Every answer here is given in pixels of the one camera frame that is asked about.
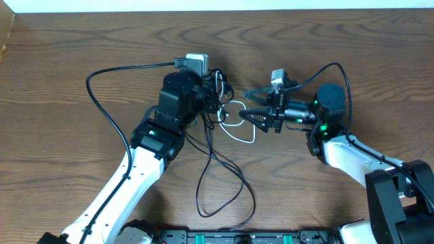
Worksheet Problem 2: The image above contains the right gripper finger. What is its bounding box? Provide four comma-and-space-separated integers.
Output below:
239, 107, 271, 132
243, 86, 274, 105

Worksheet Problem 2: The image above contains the black usb cable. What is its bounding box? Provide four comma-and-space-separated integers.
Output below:
184, 68, 257, 232

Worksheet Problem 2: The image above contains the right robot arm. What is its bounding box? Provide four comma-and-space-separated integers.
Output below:
239, 84, 433, 243

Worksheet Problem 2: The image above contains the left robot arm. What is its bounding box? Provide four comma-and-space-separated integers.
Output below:
38, 71, 218, 243

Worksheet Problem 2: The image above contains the right camera cable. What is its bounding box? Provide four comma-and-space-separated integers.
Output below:
284, 62, 434, 207

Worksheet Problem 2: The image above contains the camera cable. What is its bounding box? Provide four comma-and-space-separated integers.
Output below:
77, 61, 177, 244
284, 62, 434, 207

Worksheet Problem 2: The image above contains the left camera cable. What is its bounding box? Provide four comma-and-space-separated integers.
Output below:
77, 61, 177, 244

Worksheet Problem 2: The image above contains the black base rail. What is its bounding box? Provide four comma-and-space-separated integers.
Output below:
115, 220, 343, 244

